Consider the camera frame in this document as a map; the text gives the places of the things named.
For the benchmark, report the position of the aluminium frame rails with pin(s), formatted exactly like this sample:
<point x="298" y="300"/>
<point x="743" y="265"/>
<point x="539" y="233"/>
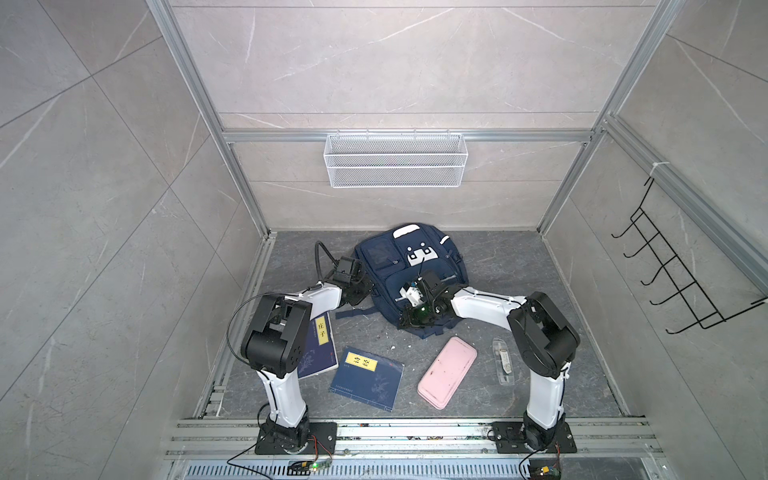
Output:
<point x="566" y="108"/>

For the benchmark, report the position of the slotted aluminium floor rail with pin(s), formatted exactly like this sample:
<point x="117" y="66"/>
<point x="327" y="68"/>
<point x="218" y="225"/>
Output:
<point x="432" y="448"/>

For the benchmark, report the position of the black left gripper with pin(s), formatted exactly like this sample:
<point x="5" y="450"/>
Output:
<point x="370" y="286"/>

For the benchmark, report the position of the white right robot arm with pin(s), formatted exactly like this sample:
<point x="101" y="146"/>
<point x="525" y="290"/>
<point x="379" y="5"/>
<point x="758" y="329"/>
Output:
<point x="545" y="339"/>

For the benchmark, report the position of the blue book yellow label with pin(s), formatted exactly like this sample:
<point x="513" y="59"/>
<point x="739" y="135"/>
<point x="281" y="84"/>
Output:
<point x="368" y="378"/>

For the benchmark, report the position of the clear plastic ruler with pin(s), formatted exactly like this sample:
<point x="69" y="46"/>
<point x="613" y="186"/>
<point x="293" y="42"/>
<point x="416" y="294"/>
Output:
<point x="503" y="362"/>

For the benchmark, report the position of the white wire mesh basket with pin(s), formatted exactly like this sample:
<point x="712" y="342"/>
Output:
<point x="389" y="160"/>

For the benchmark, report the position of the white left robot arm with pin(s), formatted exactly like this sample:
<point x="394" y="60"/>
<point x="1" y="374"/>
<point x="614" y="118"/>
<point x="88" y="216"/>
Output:
<point x="274" y="341"/>

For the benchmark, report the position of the purple book yellow label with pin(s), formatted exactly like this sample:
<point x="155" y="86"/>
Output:
<point x="319" y="355"/>

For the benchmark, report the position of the black wire hook rack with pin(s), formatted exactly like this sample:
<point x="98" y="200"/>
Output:
<point x="678" y="275"/>

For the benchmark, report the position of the navy blue student backpack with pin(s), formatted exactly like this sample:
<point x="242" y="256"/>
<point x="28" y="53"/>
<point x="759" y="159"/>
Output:
<point x="401" y="255"/>

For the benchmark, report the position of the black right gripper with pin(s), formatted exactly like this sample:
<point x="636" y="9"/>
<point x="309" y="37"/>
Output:
<point x="407" y="315"/>

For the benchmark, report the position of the pink pencil case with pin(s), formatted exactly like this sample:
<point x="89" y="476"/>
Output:
<point x="446" y="373"/>

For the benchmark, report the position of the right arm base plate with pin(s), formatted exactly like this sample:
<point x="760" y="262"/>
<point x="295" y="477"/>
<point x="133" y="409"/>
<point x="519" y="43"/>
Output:
<point x="519" y="437"/>

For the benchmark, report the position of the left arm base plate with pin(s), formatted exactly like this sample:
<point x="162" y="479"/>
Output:
<point x="307" y="437"/>

